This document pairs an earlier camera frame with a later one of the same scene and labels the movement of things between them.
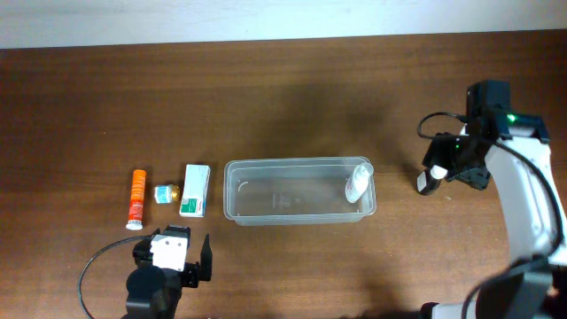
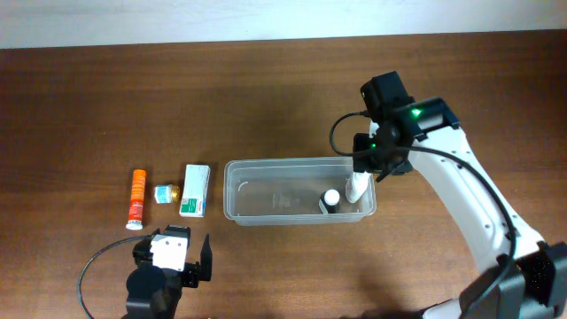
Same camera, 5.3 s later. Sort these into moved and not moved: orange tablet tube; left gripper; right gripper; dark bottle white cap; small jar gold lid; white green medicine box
Moved: dark bottle white cap; right gripper
Not moved: white green medicine box; left gripper; orange tablet tube; small jar gold lid
